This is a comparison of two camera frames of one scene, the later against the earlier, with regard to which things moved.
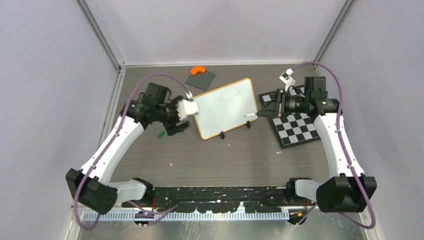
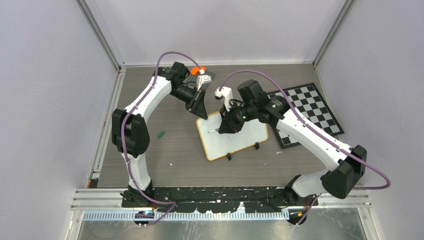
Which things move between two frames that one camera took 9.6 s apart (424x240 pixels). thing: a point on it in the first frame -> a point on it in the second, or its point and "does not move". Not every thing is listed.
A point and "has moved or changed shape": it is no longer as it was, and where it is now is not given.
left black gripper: (172, 129) -> (196, 105)
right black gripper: (270, 110) -> (228, 125)
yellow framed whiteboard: (224, 108) has moved or changed shape
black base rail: (208, 199) does not move
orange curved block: (197, 68) does not move
